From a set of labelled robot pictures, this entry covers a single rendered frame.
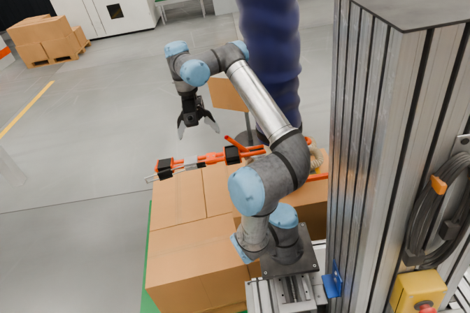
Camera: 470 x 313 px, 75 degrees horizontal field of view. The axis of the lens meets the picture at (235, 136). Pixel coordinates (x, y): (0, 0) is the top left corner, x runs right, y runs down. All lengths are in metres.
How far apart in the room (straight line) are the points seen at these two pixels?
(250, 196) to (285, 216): 0.44
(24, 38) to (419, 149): 8.23
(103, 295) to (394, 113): 2.58
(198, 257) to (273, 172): 1.31
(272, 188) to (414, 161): 0.32
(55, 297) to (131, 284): 0.61
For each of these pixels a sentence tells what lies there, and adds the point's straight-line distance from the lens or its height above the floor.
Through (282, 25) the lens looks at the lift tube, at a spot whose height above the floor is 1.82.
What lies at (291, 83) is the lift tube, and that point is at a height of 1.57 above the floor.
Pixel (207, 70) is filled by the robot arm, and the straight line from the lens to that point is 0.89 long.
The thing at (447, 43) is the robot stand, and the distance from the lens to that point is 0.47.
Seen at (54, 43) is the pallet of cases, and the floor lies 0.44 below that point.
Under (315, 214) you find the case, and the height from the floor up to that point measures 0.86.
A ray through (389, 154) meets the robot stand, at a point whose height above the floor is 1.83.
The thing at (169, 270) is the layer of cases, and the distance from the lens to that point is 2.00.
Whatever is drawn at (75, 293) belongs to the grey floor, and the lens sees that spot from 2.94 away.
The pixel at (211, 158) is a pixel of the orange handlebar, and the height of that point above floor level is 1.19.
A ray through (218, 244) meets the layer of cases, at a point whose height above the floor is 0.54.
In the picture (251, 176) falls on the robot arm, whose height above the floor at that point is 1.66.
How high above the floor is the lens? 2.17
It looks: 36 degrees down
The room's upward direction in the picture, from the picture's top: 11 degrees counter-clockwise
